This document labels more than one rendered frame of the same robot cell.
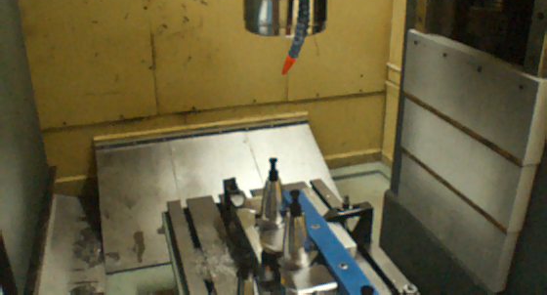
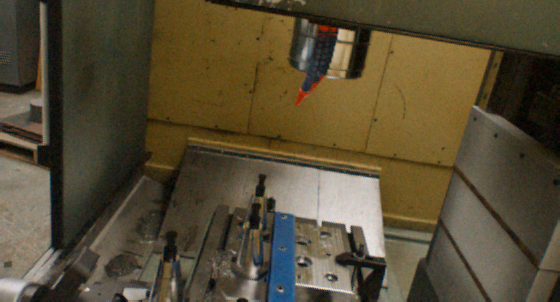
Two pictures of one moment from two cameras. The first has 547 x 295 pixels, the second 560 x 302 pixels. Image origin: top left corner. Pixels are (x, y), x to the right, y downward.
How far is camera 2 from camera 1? 0.22 m
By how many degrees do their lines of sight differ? 16
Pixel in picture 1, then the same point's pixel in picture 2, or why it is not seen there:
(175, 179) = (243, 191)
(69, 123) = (172, 120)
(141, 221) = (200, 217)
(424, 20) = (488, 97)
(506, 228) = not seen: outside the picture
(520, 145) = (541, 244)
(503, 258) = not seen: outside the picture
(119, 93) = (219, 106)
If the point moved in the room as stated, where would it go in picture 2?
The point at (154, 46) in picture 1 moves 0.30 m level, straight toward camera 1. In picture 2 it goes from (258, 74) to (247, 89)
